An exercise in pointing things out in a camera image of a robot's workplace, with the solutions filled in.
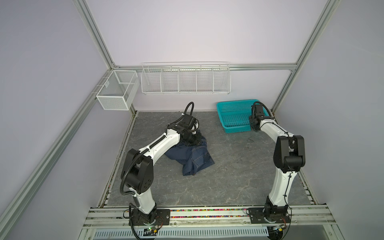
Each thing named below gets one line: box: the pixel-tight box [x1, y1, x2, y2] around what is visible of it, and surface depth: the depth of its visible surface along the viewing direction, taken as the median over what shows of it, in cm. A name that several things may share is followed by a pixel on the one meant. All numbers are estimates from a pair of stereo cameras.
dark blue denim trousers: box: [164, 135, 215, 176], surface depth 81 cm
